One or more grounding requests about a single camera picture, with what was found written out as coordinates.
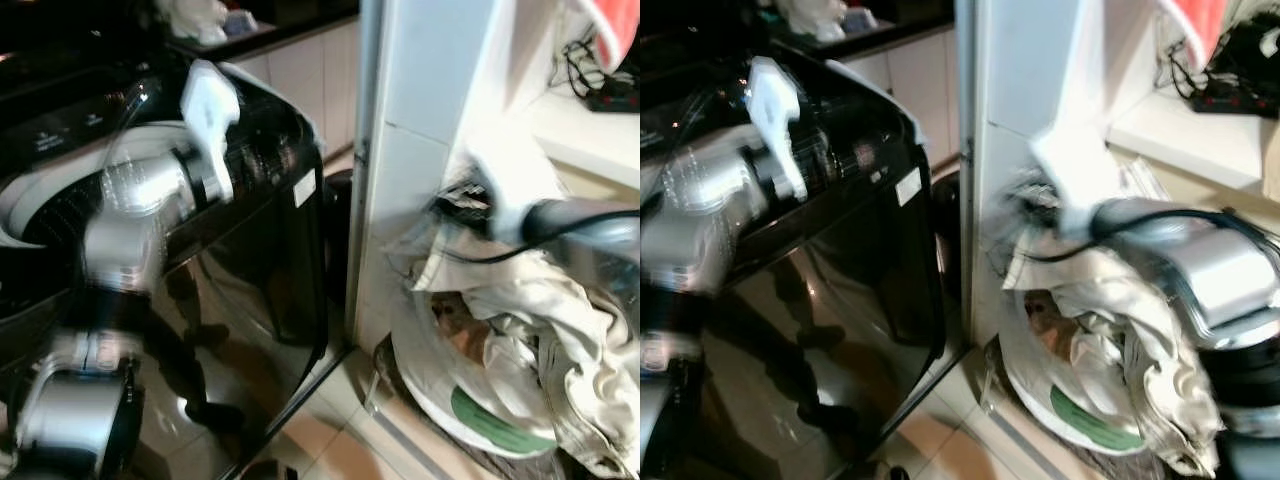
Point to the beige cloth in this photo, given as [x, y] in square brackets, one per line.
[1130, 320]
[560, 330]

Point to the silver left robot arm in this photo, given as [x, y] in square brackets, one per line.
[120, 240]
[690, 230]

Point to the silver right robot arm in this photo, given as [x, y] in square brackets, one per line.
[590, 225]
[1200, 270]

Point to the black top-load washing machine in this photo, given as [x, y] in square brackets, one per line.
[250, 260]
[850, 290]

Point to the white shelf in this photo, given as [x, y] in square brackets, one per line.
[580, 135]
[1190, 140]

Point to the white cabinet with dark counter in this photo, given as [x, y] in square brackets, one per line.
[310, 75]
[920, 75]

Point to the white laundry basket green label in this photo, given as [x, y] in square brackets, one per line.
[1050, 400]
[440, 390]

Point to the black power strip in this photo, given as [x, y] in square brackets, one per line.
[1235, 100]
[612, 98]

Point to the red plastic object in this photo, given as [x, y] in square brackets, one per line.
[1205, 25]
[618, 28]

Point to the white crumpled cloth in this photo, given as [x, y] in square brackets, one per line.
[195, 18]
[812, 16]

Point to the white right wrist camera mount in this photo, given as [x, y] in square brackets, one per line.
[1075, 175]
[515, 180]

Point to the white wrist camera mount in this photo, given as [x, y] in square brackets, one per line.
[515, 180]
[1075, 175]
[775, 105]
[212, 105]

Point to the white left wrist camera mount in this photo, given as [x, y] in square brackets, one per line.
[212, 105]
[775, 105]

